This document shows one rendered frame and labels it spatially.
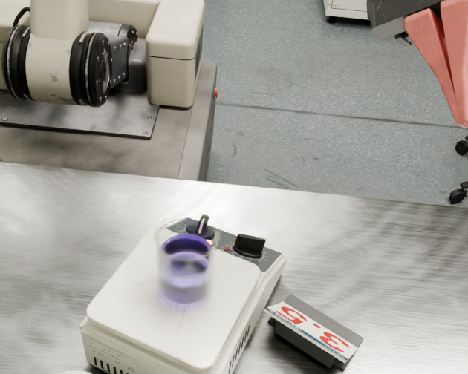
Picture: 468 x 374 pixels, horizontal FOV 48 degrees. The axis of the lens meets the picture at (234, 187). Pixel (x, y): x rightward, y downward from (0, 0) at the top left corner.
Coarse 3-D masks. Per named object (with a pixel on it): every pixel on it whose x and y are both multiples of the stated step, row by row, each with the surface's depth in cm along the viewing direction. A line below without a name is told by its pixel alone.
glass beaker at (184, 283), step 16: (176, 208) 44; (160, 224) 44; (176, 224) 45; (192, 224) 45; (208, 224) 45; (160, 240) 45; (208, 240) 46; (160, 256) 42; (208, 256) 42; (160, 272) 44; (176, 272) 42; (192, 272) 42; (208, 272) 44; (160, 288) 45; (176, 288) 44; (192, 288) 44; (208, 288) 45; (176, 304) 45; (192, 304) 45
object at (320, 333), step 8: (280, 304) 56; (280, 312) 53; (288, 312) 54; (296, 312) 56; (288, 320) 52; (296, 320) 53; (304, 320) 54; (304, 328) 52; (312, 328) 53; (320, 328) 54; (320, 336) 52; (328, 336) 53; (336, 336) 54; (328, 344) 50; (336, 344) 51; (344, 344) 53; (344, 352) 50
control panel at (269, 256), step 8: (224, 232) 60; (224, 240) 58; (232, 240) 58; (232, 248) 56; (264, 248) 59; (240, 256) 54; (264, 256) 56; (272, 256) 57; (256, 264) 53; (264, 264) 54
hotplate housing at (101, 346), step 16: (272, 272) 54; (256, 288) 50; (272, 288) 56; (256, 304) 50; (240, 320) 47; (256, 320) 53; (96, 336) 46; (112, 336) 45; (240, 336) 47; (96, 352) 47; (112, 352) 46; (128, 352) 45; (144, 352) 44; (224, 352) 45; (240, 352) 50; (112, 368) 48; (128, 368) 46; (144, 368) 45; (160, 368) 44; (176, 368) 44; (224, 368) 45
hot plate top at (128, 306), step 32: (128, 256) 50; (224, 256) 50; (128, 288) 47; (224, 288) 48; (96, 320) 44; (128, 320) 44; (160, 320) 45; (192, 320) 45; (224, 320) 45; (160, 352) 43; (192, 352) 43
